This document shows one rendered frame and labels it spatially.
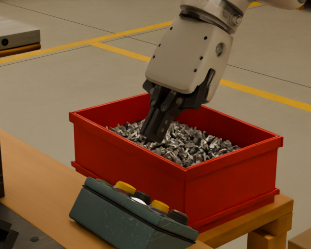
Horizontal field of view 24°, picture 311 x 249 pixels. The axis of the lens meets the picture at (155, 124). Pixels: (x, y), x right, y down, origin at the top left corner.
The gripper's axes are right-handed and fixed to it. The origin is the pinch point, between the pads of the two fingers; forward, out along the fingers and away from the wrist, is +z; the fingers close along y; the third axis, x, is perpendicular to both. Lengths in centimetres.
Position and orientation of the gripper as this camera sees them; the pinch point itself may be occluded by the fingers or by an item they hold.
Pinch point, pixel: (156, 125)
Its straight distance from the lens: 97.2
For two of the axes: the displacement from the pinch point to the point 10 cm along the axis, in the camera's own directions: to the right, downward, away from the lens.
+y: -6.5, -2.8, 7.1
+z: -4.4, 9.0, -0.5
